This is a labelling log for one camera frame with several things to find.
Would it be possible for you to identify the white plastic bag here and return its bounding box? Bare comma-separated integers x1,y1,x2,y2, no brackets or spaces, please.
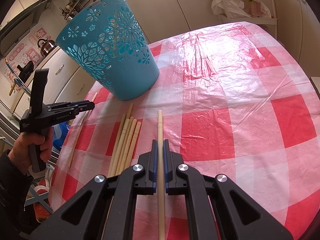
226,0,272,18

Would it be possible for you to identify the mop handle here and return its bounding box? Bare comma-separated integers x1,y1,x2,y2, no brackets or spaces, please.
4,58,31,96

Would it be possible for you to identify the red checkered tablecloth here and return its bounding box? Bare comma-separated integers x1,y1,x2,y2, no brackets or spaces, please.
49,23,319,239

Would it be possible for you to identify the range hood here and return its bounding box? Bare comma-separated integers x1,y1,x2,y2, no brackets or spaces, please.
1,0,52,59

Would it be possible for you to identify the teal perforated bin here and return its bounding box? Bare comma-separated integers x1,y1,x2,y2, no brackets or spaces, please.
56,0,159,101

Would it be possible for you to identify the person's left hand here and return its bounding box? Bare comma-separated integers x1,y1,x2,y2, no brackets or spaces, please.
8,127,54,175

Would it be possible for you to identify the metal kettle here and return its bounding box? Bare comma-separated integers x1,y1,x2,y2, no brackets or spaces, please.
37,38,56,57

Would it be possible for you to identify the white storage trolley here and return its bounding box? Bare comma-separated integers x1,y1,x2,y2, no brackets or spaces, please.
212,0,278,38

